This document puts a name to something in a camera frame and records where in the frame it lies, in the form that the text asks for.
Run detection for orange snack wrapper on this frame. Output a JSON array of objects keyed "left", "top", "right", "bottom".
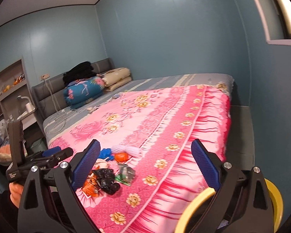
[{"left": 82, "top": 173, "right": 100, "bottom": 197}]

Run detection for yellow trash bin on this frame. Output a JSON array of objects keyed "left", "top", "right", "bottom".
[{"left": 174, "top": 178, "right": 284, "bottom": 233}]

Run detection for left hand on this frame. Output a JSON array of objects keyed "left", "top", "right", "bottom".
[{"left": 9, "top": 183, "right": 24, "bottom": 208}]

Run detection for blue crumpled cloth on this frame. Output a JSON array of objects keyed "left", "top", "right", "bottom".
[{"left": 98, "top": 148, "right": 114, "bottom": 162}]

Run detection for clothes on chair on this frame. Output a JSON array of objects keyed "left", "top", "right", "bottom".
[{"left": 0, "top": 119, "right": 27, "bottom": 164}]

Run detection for black crumpled plastic bag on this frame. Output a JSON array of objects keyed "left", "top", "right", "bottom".
[{"left": 92, "top": 168, "right": 120, "bottom": 195}]

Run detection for orange fruit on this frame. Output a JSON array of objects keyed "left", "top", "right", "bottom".
[{"left": 114, "top": 152, "right": 130, "bottom": 163}]

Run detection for green wrapper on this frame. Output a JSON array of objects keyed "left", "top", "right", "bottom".
[{"left": 115, "top": 174, "right": 132, "bottom": 186}]

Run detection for white foam fruit net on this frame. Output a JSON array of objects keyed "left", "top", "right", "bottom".
[{"left": 111, "top": 145, "right": 142, "bottom": 158}]

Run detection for white desk lamp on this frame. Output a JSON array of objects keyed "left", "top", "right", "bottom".
[{"left": 17, "top": 95, "right": 36, "bottom": 113}]

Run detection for pink floral bedspread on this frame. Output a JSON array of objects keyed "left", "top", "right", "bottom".
[{"left": 48, "top": 85, "right": 231, "bottom": 232}]

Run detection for grey shelf unit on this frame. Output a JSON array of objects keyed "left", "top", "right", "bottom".
[{"left": 0, "top": 59, "right": 37, "bottom": 130}]

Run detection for blue floral folded quilt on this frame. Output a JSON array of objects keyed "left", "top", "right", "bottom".
[{"left": 63, "top": 76, "right": 105, "bottom": 109}]

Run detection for grey upholstered headboard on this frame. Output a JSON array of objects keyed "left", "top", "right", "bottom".
[{"left": 31, "top": 58, "right": 115, "bottom": 127}]

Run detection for beige folded quilt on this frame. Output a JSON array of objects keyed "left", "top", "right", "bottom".
[{"left": 101, "top": 67, "right": 132, "bottom": 91}]

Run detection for black clothing pile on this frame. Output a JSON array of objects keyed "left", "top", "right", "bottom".
[{"left": 63, "top": 61, "right": 97, "bottom": 87}]

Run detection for white charging cable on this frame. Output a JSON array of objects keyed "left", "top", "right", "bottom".
[{"left": 44, "top": 78, "right": 88, "bottom": 134}]

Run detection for wall power socket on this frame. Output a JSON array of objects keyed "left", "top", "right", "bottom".
[{"left": 41, "top": 74, "right": 50, "bottom": 81}]

